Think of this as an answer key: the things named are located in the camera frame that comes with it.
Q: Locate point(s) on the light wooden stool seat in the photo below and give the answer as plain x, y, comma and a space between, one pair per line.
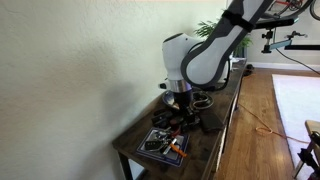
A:
313, 128

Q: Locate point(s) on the black horizontal bar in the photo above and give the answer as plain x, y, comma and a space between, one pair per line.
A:
303, 47

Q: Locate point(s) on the dark wooden console table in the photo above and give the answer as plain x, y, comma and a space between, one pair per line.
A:
124, 166

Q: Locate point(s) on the blue bowl orange centre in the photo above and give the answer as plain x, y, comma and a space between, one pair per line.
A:
168, 98

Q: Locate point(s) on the silver key bunch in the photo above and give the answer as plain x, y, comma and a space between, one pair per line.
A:
165, 136

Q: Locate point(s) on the green leafy houseplant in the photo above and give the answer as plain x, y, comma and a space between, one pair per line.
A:
206, 30

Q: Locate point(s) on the square blue white tray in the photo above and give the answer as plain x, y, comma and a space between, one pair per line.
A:
176, 159

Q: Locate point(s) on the figure-eight metal dish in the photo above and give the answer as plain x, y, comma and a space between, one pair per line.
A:
210, 100

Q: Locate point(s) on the red bicycle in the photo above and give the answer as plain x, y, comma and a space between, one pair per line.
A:
286, 2

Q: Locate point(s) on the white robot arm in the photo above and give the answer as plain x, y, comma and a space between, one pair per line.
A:
206, 63

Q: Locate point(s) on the black bar camera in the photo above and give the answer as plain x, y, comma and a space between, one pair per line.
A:
278, 45

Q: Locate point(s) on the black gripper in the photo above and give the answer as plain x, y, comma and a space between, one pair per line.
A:
182, 99

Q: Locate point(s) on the black cylindrical flashlight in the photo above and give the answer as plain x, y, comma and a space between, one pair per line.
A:
161, 118

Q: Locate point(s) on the black car key fob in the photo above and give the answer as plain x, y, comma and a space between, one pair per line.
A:
152, 145

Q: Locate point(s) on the dark shoes pair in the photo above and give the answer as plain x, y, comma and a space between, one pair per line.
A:
248, 70

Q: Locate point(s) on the white rug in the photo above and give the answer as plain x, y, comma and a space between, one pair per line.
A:
296, 106

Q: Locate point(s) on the black light red button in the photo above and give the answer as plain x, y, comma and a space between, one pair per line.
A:
175, 121

